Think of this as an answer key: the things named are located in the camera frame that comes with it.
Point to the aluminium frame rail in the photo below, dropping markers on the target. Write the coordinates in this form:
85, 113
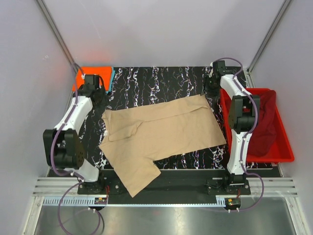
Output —
65, 191

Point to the left controller board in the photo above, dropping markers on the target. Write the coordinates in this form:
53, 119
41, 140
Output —
101, 201

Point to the folded teal t-shirt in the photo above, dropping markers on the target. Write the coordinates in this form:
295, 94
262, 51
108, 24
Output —
111, 80

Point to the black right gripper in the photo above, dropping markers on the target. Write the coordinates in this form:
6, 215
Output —
211, 83

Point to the right controller board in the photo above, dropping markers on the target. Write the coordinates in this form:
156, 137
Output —
233, 202

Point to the left aluminium corner post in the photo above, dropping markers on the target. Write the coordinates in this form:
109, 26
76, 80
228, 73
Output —
55, 31

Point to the right aluminium corner post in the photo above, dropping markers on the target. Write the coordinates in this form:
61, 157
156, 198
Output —
269, 34

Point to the controller board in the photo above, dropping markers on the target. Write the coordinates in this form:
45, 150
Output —
101, 201
233, 202

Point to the aluminium corner post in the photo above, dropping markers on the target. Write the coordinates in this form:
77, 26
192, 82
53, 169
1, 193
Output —
269, 34
55, 31

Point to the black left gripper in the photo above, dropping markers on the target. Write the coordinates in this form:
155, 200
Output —
99, 97

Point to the black marble-pattern mat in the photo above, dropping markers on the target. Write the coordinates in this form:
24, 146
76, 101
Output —
137, 86

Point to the dark red t-shirt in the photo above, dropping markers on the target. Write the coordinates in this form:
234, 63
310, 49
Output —
264, 134

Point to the folded orange t-shirt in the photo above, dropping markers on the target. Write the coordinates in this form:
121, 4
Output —
104, 72

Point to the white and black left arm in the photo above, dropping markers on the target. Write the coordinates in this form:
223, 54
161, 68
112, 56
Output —
64, 151

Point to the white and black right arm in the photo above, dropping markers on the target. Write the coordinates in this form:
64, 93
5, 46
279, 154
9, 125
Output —
243, 118

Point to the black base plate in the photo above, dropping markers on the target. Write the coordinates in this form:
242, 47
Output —
214, 181

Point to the beige t-shirt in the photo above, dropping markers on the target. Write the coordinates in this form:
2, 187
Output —
139, 136

